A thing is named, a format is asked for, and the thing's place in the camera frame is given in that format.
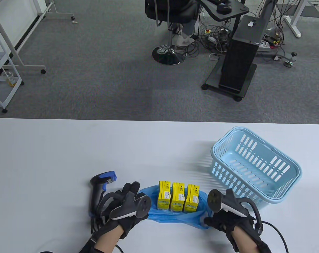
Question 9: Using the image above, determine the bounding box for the black office chair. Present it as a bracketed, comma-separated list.
[144, 0, 202, 65]

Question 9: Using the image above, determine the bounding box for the light blue plastic basket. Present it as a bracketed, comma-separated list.
[211, 126, 303, 212]

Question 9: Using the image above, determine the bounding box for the black computer mouse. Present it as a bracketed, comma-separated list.
[217, 2, 232, 14]

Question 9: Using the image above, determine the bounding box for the black and blue barcode scanner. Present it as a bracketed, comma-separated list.
[89, 171, 117, 217]

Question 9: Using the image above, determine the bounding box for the black scanner cable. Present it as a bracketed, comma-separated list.
[38, 245, 126, 253]

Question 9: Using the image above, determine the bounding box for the dark grey left hand controller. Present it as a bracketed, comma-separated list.
[109, 194, 152, 220]

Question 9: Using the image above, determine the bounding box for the small black tripod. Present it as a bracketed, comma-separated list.
[284, 52, 298, 68]

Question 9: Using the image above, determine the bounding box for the tangle of floor cables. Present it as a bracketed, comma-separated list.
[187, 24, 233, 59]

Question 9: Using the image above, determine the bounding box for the dark grey right hand controller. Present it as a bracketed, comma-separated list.
[207, 189, 256, 218]

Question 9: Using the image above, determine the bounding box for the white shelf cart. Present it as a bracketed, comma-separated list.
[0, 20, 25, 114]

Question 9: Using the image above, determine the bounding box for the small clear container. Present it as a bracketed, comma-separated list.
[3, 70, 18, 87]

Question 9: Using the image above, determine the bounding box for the dark floor mat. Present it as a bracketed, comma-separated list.
[300, 4, 319, 18]

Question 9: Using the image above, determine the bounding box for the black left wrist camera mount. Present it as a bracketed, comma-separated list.
[79, 235, 99, 253]

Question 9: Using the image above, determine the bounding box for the yellow chrysanthemum tea package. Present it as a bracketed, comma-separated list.
[157, 181, 172, 210]
[170, 182, 185, 212]
[184, 184, 200, 213]

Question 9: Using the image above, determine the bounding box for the person's right hand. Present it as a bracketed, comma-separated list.
[204, 188, 258, 235]

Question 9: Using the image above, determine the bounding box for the whiteboard on white stand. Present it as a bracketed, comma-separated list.
[0, 0, 75, 75]

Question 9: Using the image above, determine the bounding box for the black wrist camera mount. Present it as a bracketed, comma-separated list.
[79, 235, 99, 253]
[256, 237, 272, 253]

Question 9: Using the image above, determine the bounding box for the white desk leg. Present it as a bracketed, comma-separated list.
[277, 0, 308, 38]

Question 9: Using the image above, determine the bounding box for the blue plastic bag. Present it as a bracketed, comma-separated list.
[138, 184, 212, 230]

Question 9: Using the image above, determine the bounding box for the person's left hand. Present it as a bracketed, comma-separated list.
[95, 181, 150, 240]

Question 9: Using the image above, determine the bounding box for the dark grey hand controller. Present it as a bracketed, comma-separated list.
[109, 194, 152, 220]
[207, 189, 256, 218]

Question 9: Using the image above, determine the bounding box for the tangle of hanging cables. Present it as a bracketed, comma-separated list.
[254, 0, 298, 57]

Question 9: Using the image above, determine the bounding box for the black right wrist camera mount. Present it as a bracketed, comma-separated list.
[256, 237, 272, 253]

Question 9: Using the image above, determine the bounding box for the black computer tower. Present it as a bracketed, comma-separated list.
[219, 14, 268, 93]

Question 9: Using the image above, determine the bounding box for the person's right forearm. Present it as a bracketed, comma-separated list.
[229, 227, 272, 253]

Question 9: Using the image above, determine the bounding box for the black right glove cable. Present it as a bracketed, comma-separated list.
[261, 221, 289, 253]

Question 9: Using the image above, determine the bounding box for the black desk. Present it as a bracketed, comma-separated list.
[200, 0, 250, 36]

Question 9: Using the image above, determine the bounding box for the black wheeled stand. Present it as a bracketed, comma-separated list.
[202, 0, 278, 102]

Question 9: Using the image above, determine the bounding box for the person's left forearm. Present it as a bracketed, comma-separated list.
[80, 225, 124, 253]

